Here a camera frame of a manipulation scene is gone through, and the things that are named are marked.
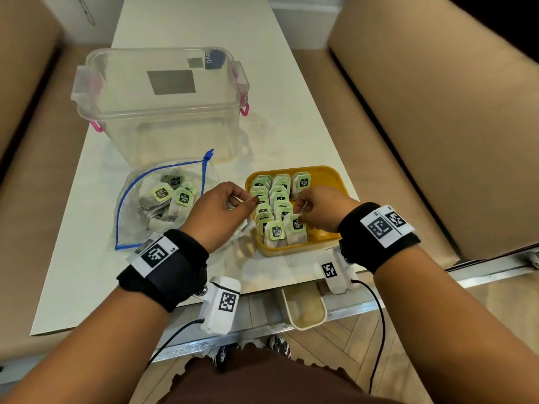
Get person's right hand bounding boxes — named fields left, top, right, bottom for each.
left=293, top=186, right=359, bottom=234

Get metal table frame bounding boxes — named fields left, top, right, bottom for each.
left=151, top=251, right=539, bottom=363

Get black cable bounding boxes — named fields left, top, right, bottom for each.
left=351, top=279, right=386, bottom=395
left=145, top=318, right=205, bottom=375

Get row of tea bags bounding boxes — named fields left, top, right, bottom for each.
left=249, top=171, right=312, bottom=249

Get person's left hand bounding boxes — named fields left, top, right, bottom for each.
left=179, top=182, right=260, bottom=254

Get person's left forearm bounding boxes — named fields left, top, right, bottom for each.
left=0, top=286, right=170, bottom=404

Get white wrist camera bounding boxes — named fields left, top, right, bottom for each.
left=199, top=276, right=242, bottom=335
left=319, top=247, right=359, bottom=295

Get small beige plastic container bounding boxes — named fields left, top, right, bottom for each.
left=280, top=284, right=328, bottom=331

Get black wristband with marker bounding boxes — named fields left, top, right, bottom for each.
left=117, top=229, right=210, bottom=313
left=338, top=202, right=422, bottom=274

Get person's right forearm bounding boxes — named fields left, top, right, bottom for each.
left=373, top=247, right=539, bottom=404

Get tan sofa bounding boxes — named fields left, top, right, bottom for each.
left=291, top=0, right=539, bottom=270
left=0, top=0, right=115, bottom=363

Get pile of tea bags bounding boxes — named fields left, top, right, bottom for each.
left=137, top=172, right=199, bottom=237

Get single green-tagged tea bag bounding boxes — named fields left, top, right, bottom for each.
left=286, top=213, right=308, bottom=245

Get yellow plastic tray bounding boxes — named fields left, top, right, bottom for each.
left=245, top=165, right=359, bottom=258

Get clear plastic storage box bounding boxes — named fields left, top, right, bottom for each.
left=71, top=47, right=251, bottom=165

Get brown skirt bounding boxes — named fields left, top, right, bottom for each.
left=158, top=345, right=406, bottom=404

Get clear zip bag blue edge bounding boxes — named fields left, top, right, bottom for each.
left=115, top=149, right=257, bottom=251

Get patterned shoe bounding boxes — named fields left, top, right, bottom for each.
left=212, top=344, right=230, bottom=369
left=265, top=336, right=292, bottom=359

